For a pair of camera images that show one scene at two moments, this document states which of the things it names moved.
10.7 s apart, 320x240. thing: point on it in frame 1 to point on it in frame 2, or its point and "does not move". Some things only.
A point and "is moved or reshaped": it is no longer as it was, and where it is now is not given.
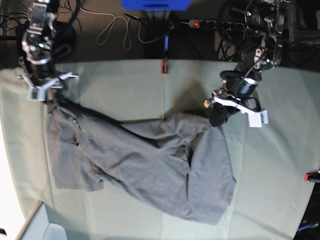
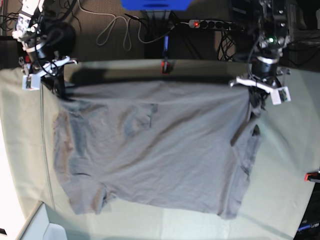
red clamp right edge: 310,175 does not move
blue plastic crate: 155,5 does not move
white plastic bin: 38,227 does not move
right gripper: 224,104 to 258,95
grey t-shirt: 178,161 is moved or reshaped
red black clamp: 164,67 does not move
